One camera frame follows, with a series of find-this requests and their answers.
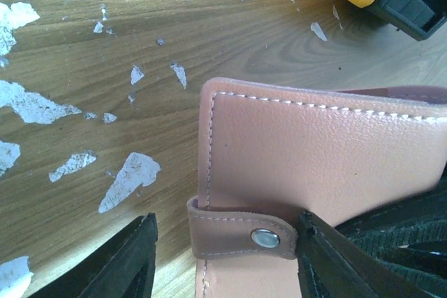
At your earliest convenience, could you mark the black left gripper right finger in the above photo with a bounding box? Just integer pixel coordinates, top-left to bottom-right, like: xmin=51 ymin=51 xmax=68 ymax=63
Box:
xmin=295 ymin=211 xmax=432 ymax=297

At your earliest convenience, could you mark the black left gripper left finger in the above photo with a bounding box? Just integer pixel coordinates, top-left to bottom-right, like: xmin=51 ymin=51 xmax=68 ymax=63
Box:
xmin=32 ymin=214 xmax=158 ymax=298

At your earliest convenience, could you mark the black divided bin left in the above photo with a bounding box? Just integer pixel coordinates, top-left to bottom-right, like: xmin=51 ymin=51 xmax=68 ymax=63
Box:
xmin=367 ymin=0 xmax=446 ymax=41

